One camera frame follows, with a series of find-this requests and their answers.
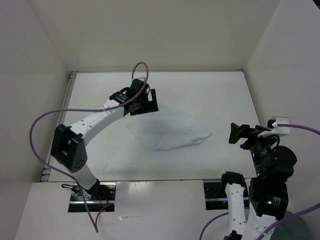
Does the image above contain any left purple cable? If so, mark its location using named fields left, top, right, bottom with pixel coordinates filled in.
left=29, top=61, right=150, bottom=233

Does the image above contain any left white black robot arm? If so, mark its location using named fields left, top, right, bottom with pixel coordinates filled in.
left=50, top=78, right=159, bottom=200

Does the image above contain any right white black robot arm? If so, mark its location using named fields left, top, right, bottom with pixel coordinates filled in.
left=219, top=117, right=297, bottom=240

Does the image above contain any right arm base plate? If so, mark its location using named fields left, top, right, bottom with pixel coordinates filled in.
left=203, top=179, right=228, bottom=211

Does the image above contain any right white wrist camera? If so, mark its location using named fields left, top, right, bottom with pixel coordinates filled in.
left=258, top=116, right=291, bottom=138

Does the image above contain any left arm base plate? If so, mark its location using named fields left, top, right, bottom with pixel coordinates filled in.
left=61, top=182, right=117, bottom=213

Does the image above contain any white skirt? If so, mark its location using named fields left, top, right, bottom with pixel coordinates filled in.
left=126, top=104, right=212, bottom=152

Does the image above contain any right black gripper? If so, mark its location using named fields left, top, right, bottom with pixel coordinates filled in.
left=229, top=120, right=279, bottom=175

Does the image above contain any grey cloth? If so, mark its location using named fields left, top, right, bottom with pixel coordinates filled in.
left=270, top=217, right=313, bottom=240

